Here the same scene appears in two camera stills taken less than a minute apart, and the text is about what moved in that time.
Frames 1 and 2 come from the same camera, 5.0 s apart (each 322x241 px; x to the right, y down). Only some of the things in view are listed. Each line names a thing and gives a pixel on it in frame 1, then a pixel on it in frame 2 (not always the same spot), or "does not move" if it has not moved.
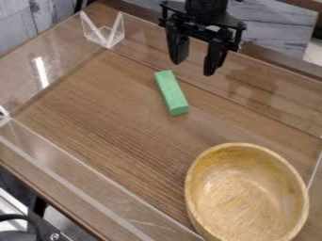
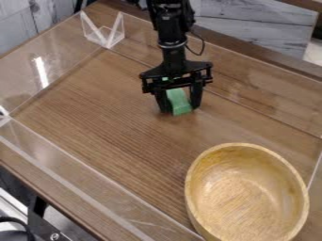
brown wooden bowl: (246, 194) does not move
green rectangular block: (171, 92) does not move
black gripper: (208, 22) → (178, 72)
